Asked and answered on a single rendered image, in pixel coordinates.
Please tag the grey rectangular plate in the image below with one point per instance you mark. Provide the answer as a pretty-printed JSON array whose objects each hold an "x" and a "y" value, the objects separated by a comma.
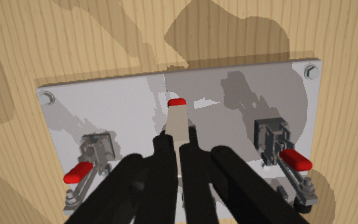
[{"x": 180, "y": 214}]

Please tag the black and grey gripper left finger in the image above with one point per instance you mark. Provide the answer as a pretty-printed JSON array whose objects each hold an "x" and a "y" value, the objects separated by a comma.
[{"x": 154, "y": 199}]

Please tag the grey metal fixture plate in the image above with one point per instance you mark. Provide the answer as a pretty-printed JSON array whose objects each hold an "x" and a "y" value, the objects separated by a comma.
[{"x": 222, "y": 102}]

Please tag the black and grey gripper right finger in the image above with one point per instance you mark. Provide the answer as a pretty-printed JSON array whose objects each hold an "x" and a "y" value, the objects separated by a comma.
[{"x": 247, "y": 196}]

